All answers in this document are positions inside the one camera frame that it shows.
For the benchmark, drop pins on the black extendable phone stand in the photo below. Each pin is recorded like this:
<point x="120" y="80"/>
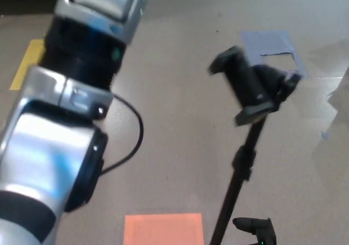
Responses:
<point x="242" y="81"/>

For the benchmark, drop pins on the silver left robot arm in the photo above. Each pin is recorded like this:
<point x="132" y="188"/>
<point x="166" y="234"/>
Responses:
<point x="54" y="146"/>

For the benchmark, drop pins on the orange paper sheet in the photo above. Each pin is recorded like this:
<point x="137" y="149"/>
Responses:
<point x="163" y="230"/>

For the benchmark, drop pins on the torn blue paper sheet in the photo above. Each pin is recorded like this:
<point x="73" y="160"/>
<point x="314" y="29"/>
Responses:
<point x="267" y="41"/>

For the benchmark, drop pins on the small blue tape scrap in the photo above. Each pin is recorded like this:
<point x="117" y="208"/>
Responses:
<point x="325" y="136"/>

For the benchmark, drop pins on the yellow paper sheet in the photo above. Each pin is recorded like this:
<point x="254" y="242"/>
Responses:
<point x="26" y="65"/>

